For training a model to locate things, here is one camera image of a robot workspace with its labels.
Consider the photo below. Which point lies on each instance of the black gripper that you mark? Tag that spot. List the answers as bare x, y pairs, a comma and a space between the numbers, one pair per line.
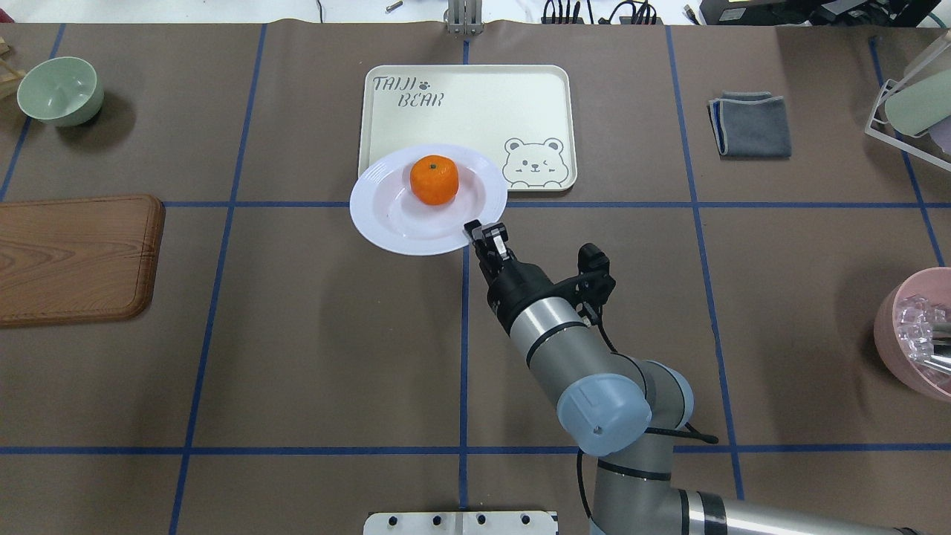
515, 287

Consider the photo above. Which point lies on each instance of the orange fruit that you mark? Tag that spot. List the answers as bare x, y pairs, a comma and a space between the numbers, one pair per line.
434, 180

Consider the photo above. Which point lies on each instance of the white round plate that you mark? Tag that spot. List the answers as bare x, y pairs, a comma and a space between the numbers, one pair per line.
416, 201

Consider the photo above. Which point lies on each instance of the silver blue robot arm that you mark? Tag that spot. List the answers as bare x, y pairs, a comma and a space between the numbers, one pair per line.
624, 413

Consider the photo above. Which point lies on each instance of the cream bear print tray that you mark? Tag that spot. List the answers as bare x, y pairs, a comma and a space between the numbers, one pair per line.
518, 116

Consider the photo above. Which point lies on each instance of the folded grey cloth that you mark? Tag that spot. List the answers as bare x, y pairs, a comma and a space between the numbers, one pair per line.
750, 125

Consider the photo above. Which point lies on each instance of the wooden cutting board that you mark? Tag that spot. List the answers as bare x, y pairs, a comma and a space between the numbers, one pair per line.
79, 260

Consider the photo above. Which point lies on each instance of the pink bowl with ice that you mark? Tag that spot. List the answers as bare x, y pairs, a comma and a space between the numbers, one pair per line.
933, 284

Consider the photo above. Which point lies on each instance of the green pastel cup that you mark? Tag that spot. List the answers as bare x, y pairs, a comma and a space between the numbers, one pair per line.
912, 110

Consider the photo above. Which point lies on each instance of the green ceramic bowl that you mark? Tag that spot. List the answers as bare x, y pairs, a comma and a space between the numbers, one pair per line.
62, 91

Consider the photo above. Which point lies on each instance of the purple pastel cup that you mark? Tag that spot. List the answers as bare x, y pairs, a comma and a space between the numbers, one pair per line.
940, 135

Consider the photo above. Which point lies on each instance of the metal ice scoop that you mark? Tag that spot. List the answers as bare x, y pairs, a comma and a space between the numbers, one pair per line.
929, 345

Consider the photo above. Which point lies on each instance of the wooden cup rack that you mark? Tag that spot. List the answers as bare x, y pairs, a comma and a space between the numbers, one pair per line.
11, 77

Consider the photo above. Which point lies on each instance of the aluminium frame post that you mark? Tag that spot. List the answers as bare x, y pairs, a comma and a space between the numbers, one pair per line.
464, 17

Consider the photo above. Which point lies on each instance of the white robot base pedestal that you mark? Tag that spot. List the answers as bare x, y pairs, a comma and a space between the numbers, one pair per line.
463, 522

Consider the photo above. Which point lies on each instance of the white wire cup rack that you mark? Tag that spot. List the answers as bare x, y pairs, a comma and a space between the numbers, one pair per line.
933, 59

